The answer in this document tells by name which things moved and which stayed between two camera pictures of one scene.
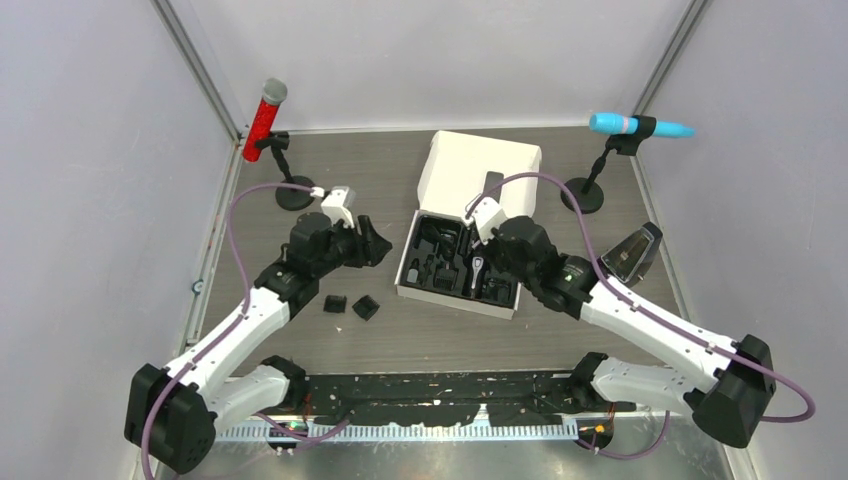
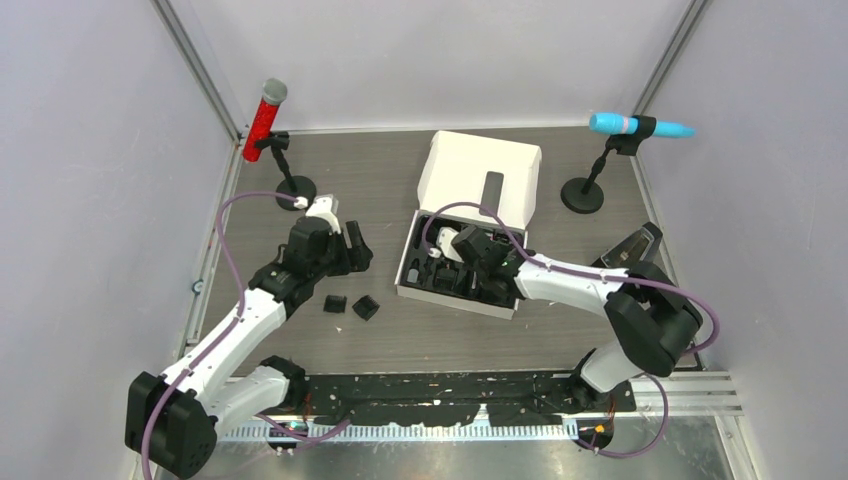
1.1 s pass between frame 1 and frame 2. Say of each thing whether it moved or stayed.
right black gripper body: moved
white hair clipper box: stayed
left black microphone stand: stayed
